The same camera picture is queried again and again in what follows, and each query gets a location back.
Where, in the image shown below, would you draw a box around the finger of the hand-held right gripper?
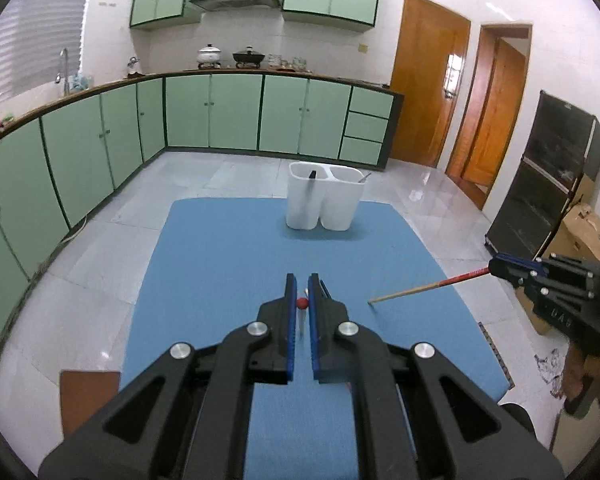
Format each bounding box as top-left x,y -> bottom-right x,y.
494,253 -> 600,281
488,259 -> 597,306

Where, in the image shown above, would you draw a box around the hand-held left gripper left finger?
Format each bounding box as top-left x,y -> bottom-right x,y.
39,273 -> 299,480

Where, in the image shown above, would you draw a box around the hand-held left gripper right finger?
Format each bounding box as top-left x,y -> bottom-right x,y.
307,273 -> 566,480

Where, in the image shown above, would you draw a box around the thin red-knobbed utensil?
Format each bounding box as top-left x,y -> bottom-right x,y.
295,287 -> 311,343

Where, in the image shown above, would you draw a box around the red-ended wooden chopstick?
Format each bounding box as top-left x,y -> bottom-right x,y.
368,270 -> 492,305

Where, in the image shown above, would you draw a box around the white two-compartment utensil holder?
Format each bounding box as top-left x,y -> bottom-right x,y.
286,161 -> 367,231

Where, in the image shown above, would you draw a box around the person's right hand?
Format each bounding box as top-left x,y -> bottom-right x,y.
561,346 -> 593,403

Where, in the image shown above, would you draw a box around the cardboard box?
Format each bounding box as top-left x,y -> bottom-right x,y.
515,175 -> 600,336

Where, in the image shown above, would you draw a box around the blue table mat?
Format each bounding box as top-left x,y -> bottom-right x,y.
119,197 -> 513,480

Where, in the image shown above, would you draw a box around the black cabinet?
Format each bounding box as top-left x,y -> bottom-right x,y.
485,90 -> 600,263

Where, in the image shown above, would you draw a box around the open wooden door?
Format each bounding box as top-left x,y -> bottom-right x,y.
445,22 -> 533,211

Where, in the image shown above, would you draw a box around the closed wooden door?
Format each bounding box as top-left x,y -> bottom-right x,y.
390,0 -> 472,168

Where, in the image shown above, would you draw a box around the brown wooden stool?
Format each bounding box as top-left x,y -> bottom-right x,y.
60,370 -> 122,438

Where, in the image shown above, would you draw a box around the green lower kitchen cabinets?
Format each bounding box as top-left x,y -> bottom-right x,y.
0,71 -> 405,391

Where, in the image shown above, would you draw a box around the glassware on counter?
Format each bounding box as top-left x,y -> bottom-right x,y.
267,54 -> 311,72

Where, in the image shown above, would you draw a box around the black wok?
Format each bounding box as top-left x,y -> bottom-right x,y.
232,46 -> 267,67

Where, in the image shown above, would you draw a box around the white cooking pot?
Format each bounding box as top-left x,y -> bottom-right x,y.
197,44 -> 223,67

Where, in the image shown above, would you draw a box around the metal faucet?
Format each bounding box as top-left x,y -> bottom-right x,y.
55,48 -> 72,96

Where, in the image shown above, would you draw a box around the window blinds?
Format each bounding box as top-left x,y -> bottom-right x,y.
0,0 -> 91,111

